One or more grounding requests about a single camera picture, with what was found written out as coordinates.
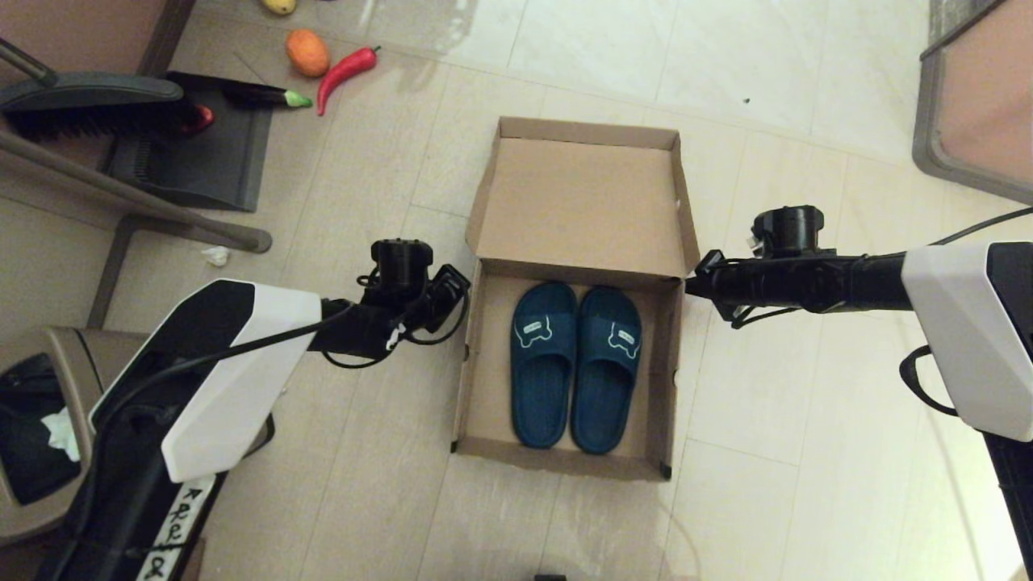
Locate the blue slipper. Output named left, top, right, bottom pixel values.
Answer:
left=508, top=281, right=579, bottom=449
left=570, top=286, right=644, bottom=455

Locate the brown cardboard shoe box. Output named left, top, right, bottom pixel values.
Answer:
left=450, top=117, right=701, bottom=483

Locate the red toy chili pepper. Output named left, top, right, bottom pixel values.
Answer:
left=316, top=47, right=381, bottom=118

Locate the black dustpan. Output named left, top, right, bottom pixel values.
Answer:
left=105, top=73, right=275, bottom=214

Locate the dark toy eggplant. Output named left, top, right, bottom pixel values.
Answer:
left=222, top=83, right=314, bottom=111

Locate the orange toy fruit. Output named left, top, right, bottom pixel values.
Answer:
left=286, top=30, right=332, bottom=79

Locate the brown table with grey rim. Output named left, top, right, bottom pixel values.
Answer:
left=911, top=0, right=1033, bottom=208

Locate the brown plastic trash bin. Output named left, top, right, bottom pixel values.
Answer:
left=0, top=325, right=277, bottom=540

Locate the black broom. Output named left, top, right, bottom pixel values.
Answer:
left=0, top=38, right=199, bottom=144

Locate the brown furniture panel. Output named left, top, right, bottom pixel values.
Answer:
left=0, top=0, right=199, bottom=77

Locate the black bin liner bag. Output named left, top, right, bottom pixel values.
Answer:
left=0, top=355, right=86, bottom=506

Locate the closed brown cardboard carton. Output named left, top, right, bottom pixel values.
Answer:
left=0, top=533, right=207, bottom=581

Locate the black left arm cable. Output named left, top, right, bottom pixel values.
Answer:
left=81, top=270, right=470, bottom=453

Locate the brown metal furniture frame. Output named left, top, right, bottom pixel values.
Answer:
left=0, top=129, right=274, bottom=330

